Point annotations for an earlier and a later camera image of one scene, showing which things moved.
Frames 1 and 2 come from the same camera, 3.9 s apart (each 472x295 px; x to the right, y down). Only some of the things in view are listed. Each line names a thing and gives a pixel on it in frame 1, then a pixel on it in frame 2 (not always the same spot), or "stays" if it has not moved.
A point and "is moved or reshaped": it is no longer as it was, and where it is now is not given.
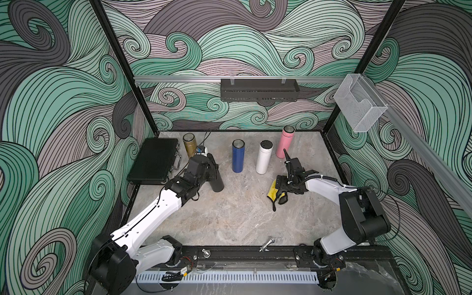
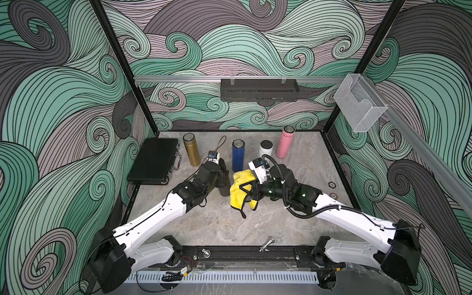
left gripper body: (205, 177) -> (219, 180)
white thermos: (264, 156) stays
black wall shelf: (259, 90) stays
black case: (153, 160) stays
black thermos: (216, 182) is moved or reshaped
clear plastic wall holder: (359, 104) stays
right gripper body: (286, 183) -> (268, 190)
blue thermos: (238, 155) stays
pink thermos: (285, 141) stays
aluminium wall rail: (237, 79) stays
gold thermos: (190, 143) stays
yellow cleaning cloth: (272, 194) is moved or reshaped
